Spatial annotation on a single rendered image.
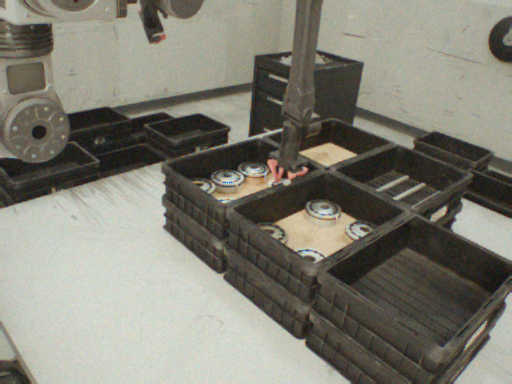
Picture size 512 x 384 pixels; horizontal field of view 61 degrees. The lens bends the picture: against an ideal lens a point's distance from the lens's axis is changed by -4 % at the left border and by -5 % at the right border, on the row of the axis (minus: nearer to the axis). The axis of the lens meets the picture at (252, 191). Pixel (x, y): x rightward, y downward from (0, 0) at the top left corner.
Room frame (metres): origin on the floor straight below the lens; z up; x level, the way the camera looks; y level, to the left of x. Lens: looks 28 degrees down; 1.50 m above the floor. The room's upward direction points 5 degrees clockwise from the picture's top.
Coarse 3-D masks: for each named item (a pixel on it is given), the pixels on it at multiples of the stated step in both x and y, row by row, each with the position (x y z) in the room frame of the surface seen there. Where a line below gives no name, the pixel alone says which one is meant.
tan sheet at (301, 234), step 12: (300, 216) 1.11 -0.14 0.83; (348, 216) 1.14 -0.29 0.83; (288, 228) 1.04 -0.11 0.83; (300, 228) 1.05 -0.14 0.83; (312, 228) 1.05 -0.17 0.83; (324, 228) 1.06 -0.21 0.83; (336, 228) 1.06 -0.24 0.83; (288, 240) 0.98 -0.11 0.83; (300, 240) 0.99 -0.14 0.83; (312, 240) 0.99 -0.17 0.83; (324, 240) 1.00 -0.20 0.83; (336, 240) 1.00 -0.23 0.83; (324, 252) 0.95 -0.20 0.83
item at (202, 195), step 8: (232, 144) 1.36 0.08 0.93; (240, 144) 1.37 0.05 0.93; (272, 144) 1.39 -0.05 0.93; (200, 152) 1.27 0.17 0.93; (208, 152) 1.28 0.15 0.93; (176, 160) 1.20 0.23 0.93; (168, 168) 1.14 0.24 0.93; (320, 168) 1.23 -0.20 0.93; (168, 176) 1.13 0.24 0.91; (176, 176) 1.10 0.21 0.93; (304, 176) 1.17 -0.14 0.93; (184, 184) 1.07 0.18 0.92; (192, 184) 1.06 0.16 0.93; (280, 184) 1.11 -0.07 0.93; (192, 192) 1.05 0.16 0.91; (200, 192) 1.02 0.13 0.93; (256, 192) 1.05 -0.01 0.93; (200, 200) 1.02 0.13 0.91; (208, 200) 1.00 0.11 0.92; (216, 200) 0.99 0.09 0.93; (240, 200) 1.00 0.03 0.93; (216, 208) 0.97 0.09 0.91; (224, 208) 0.96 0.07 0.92
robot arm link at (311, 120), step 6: (282, 102) 1.24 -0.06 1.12; (282, 108) 1.24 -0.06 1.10; (306, 108) 1.19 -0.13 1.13; (282, 114) 1.23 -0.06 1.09; (288, 114) 1.24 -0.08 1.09; (306, 114) 1.19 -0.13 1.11; (312, 114) 1.28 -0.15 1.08; (294, 120) 1.20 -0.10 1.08; (306, 120) 1.19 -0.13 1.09; (312, 120) 1.25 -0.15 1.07; (318, 120) 1.28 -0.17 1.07; (312, 126) 1.25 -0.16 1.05; (318, 126) 1.27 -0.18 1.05; (306, 132) 1.24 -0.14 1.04; (312, 132) 1.25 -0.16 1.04; (318, 132) 1.28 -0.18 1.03
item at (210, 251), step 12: (168, 204) 1.13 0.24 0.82; (168, 216) 1.15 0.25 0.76; (180, 216) 1.09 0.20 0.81; (168, 228) 1.15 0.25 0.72; (180, 228) 1.10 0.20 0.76; (192, 228) 1.04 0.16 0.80; (180, 240) 1.10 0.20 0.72; (192, 240) 1.06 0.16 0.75; (204, 240) 1.02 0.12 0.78; (216, 240) 0.97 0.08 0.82; (192, 252) 1.05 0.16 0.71; (204, 252) 1.02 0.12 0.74; (216, 252) 0.98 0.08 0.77; (216, 264) 0.98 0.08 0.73
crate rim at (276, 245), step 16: (320, 176) 1.19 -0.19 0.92; (336, 176) 1.19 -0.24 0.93; (272, 192) 1.05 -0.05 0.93; (368, 192) 1.11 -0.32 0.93; (400, 208) 1.03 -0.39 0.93; (240, 224) 0.91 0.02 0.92; (384, 224) 0.94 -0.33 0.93; (272, 240) 0.83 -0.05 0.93; (288, 256) 0.79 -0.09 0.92; (336, 256) 0.79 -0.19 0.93; (304, 272) 0.76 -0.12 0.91
